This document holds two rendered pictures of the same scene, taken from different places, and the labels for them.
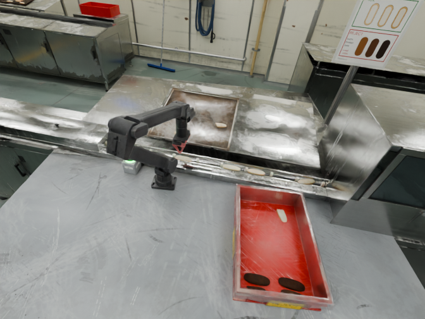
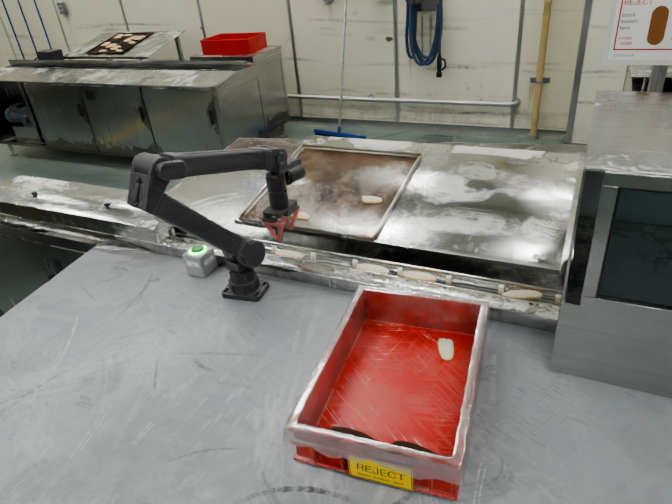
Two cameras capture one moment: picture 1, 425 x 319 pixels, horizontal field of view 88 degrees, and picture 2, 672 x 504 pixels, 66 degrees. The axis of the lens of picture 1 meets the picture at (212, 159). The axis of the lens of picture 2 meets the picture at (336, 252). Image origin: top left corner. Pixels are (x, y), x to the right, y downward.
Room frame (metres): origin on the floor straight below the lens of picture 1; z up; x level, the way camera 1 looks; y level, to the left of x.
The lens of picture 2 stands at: (-0.32, -0.48, 1.68)
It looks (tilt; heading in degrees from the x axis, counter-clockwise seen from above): 31 degrees down; 22
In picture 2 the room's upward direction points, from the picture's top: 6 degrees counter-clockwise
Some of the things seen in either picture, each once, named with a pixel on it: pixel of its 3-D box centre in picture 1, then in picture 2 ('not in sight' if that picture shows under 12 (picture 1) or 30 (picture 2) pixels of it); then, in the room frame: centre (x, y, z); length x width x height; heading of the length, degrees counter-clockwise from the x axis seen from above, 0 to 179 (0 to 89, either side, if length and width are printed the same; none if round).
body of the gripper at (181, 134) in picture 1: (181, 131); (279, 200); (0.93, 0.18, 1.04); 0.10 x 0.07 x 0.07; 174
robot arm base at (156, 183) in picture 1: (164, 178); (243, 280); (0.76, 0.24, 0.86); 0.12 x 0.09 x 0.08; 91
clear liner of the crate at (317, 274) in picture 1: (272, 238); (399, 373); (0.48, -0.29, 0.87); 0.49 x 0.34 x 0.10; 179
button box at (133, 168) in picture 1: (132, 166); (202, 264); (0.84, 0.43, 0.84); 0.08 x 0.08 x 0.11; 83
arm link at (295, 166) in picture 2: (184, 112); (283, 165); (0.97, 0.17, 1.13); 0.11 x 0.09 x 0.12; 160
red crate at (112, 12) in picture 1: (100, 9); (234, 43); (4.23, 2.11, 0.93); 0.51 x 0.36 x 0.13; 87
